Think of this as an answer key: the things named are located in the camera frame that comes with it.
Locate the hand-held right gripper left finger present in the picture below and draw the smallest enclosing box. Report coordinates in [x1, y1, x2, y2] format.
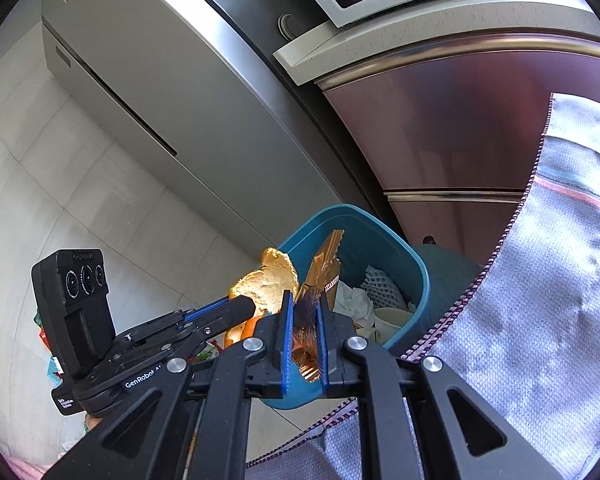
[42, 290, 295, 480]

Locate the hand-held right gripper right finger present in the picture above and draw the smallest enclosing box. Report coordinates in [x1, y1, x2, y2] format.
[316, 292, 566, 480]

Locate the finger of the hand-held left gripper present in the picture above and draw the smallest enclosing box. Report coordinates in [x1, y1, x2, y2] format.
[182, 296, 257, 333]

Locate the orange peel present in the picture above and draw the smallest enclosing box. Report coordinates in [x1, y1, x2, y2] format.
[228, 247, 301, 346]

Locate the white tissue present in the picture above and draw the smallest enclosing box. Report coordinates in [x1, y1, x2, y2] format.
[332, 282, 376, 321]

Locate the white paper cup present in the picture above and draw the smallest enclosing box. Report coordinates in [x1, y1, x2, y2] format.
[372, 307, 416, 343]

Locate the gold foil wrapper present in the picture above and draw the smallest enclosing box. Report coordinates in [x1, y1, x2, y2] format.
[290, 230, 346, 383]

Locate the long white foam net sleeve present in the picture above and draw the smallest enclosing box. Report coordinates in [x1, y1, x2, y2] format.
[362, 266, 411, 306]

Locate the teal plastic bin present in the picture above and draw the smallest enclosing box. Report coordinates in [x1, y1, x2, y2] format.
[260, 204, 431, 411]

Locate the person's left forearm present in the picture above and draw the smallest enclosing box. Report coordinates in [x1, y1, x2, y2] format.
[2, 452, 48, 478]

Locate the colourful plastic bag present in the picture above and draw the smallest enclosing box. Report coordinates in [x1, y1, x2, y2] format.
[32, 310, 65, 378]

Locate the purple checked tablecloth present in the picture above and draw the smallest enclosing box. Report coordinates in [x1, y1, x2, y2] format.
[245, 92, 600, 480]

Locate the silver refrigerator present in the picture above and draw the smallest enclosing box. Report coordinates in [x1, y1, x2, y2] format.
[40, 0, 381, 261]

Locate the purple kitchen base cabinet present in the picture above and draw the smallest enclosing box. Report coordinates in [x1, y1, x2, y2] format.
[272, 0, 600, 266]

